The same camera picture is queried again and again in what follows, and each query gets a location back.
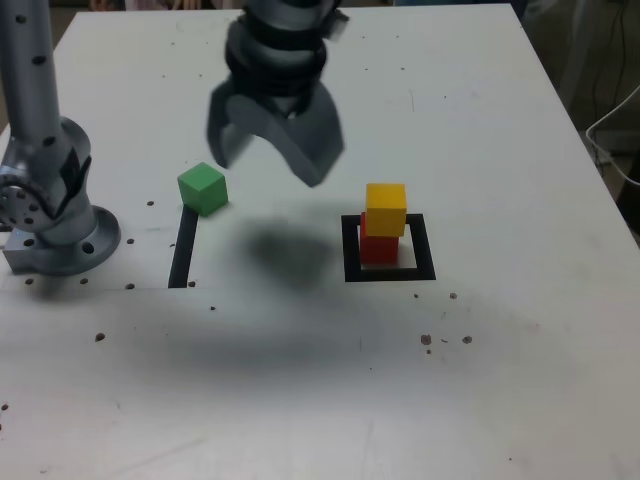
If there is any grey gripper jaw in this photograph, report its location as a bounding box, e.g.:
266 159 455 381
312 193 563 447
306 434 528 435
227 85 347 189
206 78 254 170

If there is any green cube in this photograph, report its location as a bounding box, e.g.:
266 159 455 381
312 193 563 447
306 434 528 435
177 161 229 217

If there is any yellow cube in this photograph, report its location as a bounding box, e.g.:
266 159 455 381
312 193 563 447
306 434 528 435
365 182 408 238

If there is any red cube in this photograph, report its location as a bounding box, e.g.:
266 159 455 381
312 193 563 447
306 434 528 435
359 211 401 265

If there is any black tape square outline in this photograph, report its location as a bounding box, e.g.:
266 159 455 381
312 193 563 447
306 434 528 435
341 213 437 284

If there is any black tape strip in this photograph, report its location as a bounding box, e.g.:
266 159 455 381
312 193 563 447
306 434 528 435
168 204 200 290

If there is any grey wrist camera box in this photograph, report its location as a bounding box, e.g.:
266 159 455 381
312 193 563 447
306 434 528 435
322 7 351 44

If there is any white cable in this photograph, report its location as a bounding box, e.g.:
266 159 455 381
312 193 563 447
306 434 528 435
585 84 640 189

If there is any black hanging cable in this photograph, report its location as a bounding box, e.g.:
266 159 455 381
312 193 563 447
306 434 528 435
612 0 630 109

